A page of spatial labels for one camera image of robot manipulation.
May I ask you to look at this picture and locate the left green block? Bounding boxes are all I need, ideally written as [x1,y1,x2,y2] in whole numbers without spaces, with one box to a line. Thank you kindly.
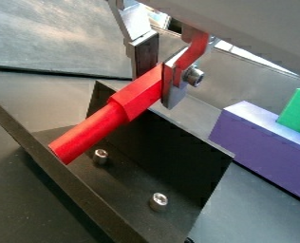
[277,88,300,133]

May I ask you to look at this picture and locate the right bracket screw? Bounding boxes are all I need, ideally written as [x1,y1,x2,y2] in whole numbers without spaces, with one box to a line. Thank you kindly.
[149,192,169,212]

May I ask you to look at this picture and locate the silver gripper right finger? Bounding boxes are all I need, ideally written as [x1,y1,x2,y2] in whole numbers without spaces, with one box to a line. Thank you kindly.
[162,26,210,109]

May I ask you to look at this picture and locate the left bracket screw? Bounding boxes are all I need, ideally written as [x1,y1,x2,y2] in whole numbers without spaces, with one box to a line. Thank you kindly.
[93,148,110,165]

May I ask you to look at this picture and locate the red peg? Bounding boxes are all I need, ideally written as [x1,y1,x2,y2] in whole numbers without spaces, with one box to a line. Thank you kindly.
[47,63,165,166]

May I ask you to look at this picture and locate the black angle bracket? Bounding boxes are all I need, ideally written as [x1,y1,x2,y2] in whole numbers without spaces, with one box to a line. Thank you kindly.
[0,77,233,243]

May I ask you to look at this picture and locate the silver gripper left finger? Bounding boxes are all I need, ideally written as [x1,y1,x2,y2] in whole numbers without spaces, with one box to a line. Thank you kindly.
[109,0,160,79]

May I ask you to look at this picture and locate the bracket screw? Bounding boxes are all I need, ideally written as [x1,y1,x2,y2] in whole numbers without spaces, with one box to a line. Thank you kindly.
[93,148,110,165]
[149,192,169,212]

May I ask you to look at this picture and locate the purple base board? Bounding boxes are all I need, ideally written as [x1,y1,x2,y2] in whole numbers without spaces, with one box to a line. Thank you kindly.
[210,101,300,197]

